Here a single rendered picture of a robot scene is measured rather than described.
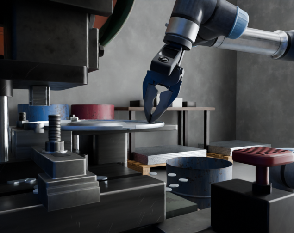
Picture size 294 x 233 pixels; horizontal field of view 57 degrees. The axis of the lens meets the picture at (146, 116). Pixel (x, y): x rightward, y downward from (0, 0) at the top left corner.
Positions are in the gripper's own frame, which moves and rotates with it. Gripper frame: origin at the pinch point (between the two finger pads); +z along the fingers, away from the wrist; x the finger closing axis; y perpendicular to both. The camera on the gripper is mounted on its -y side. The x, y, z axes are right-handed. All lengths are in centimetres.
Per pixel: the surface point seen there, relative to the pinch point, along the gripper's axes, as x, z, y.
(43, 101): 17.2, 2.2, -18.8
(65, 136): 10.2, 6.4, -20.8
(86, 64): 11.6, -6.9, -18.0
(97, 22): 31.8, -22.9, 24.3
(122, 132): 2.4, 3.7, -12.4
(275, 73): -123, -115, 472
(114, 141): 3.8, 6.1, -11.7
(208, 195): -32, 39, 90
